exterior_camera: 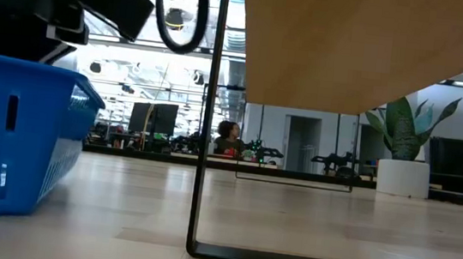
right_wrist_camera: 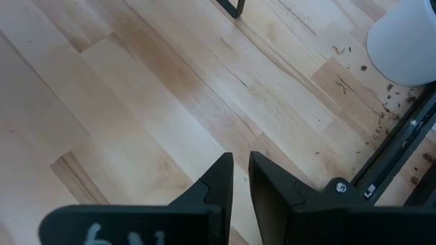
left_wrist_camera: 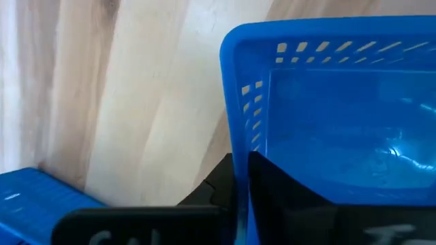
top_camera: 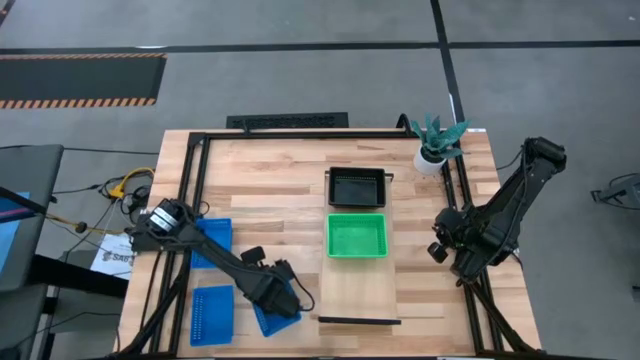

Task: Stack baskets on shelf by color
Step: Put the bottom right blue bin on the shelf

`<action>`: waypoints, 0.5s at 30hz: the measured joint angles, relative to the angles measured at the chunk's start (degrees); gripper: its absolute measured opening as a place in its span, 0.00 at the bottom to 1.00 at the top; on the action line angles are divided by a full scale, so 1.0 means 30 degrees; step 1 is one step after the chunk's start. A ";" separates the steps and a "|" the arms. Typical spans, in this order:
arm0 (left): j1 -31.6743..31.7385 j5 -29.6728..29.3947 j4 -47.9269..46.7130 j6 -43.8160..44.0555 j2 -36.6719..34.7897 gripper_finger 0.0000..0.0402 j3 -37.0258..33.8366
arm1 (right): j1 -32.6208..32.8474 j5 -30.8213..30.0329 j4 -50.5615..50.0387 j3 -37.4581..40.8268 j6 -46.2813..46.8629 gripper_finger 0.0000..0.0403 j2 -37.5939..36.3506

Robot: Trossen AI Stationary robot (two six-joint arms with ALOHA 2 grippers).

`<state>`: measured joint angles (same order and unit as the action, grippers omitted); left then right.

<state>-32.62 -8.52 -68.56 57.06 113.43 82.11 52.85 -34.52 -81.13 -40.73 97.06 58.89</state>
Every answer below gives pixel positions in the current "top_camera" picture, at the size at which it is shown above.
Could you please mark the white printed paper sheet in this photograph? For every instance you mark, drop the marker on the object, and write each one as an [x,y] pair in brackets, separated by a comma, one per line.
[112,252]

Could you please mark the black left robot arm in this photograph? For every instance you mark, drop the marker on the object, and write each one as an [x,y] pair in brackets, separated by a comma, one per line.
[220,255]

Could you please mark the blue plastic basket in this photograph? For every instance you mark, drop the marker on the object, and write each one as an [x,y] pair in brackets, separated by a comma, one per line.
[220,230]
[212,320]
[272,325]

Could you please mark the black hazard-striped floor mat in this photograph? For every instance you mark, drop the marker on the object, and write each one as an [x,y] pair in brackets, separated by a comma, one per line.
[75,80]

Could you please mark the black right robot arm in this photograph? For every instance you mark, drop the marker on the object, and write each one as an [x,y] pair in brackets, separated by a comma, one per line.
[520,190]

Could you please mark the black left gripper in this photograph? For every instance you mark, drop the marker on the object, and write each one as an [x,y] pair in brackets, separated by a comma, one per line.
[277,297]

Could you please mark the black aluminium table frame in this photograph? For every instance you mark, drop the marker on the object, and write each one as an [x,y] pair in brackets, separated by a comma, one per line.
[300,135]

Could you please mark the grey side furniture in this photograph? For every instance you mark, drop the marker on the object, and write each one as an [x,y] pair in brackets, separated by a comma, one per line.
[30,200]

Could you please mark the green plastic basket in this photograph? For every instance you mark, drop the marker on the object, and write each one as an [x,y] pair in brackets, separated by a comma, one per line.
[357,237]

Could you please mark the blue sheet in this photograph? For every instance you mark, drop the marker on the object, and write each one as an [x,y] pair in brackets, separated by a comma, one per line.
[9,235]

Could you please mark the grey tripod stand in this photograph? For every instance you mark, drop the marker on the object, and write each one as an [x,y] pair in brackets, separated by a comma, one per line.
[617,192]

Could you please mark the potted plant in white pot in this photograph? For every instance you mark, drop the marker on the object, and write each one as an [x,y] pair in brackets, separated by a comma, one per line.
[429,160]

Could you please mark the wooden shelf with black legs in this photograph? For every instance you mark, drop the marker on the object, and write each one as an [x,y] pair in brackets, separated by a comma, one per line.
[357,285]

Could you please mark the black plastic basket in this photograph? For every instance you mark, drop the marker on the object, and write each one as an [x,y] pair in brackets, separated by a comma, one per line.
[357,192]

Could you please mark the black perforated floor strip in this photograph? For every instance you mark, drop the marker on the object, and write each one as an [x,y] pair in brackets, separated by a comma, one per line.
[287,121]

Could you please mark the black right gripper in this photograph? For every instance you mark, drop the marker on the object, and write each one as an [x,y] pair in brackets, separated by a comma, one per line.
[447,235]

